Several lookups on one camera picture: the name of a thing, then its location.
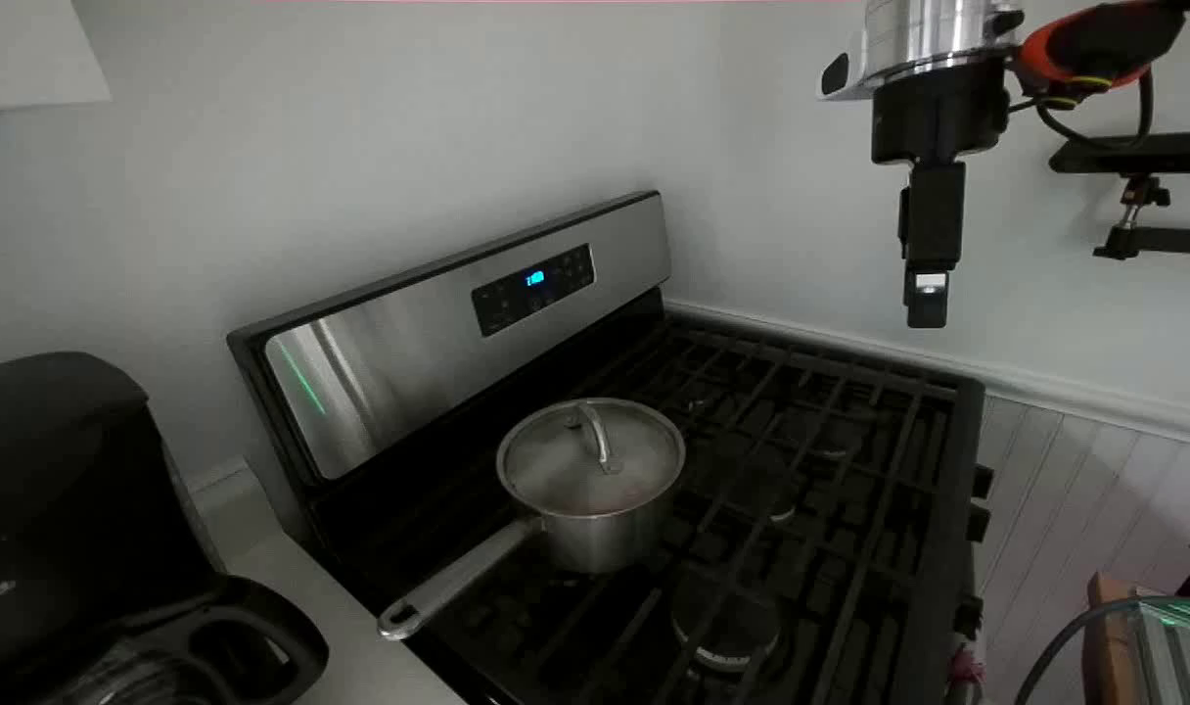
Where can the aluminium robot stand frame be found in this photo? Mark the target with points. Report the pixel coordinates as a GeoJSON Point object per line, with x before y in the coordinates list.
{"type": "Point", "coordinates": [1185, 653]}

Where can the white countertop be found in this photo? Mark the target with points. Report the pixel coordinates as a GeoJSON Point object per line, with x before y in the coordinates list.
{"type": "Point", "coordinates": [306, 591]}

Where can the white wall cabinet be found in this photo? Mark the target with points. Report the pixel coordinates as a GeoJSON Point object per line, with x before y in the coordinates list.
{"type": "Point", "coordinates": [31, 44]}

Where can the black wall camera bracket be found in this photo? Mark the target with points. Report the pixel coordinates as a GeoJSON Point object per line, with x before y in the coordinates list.
{"type": "Point", "coordinates": [1145, 156]}

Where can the black coffee maker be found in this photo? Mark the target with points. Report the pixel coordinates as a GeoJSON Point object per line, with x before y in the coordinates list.
{"type": "Point", "coordinates": [59, 524]}

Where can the black stove knob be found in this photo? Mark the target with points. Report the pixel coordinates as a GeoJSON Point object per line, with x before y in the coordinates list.
{"type": "Point", "coordinates": [975, 524]}
{"type": "Point", "coordinates": [979, 480]}
{"type": "Point", "coordinates": [969, 615]}

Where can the stainless steel pot lid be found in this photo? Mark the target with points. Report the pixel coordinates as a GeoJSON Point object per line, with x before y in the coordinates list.
{"type": "Point", "coordinates": [590, 457]}

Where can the round gas burner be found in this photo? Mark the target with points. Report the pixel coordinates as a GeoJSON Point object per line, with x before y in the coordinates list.
{"type": "Point", "coordinates": [726, 628]}
{"type": "Point", "coordinates": [768, 487]}

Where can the printed hanging dish towel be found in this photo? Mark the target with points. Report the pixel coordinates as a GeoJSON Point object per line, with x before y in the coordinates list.
{"type": "Point", "coordinates": [969, 668]}

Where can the black gas stove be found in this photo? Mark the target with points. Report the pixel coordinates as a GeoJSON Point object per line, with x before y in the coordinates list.
{"type": "Point", "coordinates": [806, 591]}

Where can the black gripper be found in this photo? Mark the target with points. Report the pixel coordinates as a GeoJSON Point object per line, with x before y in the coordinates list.
{"type": "Point", "coordinates": [934, 211]}

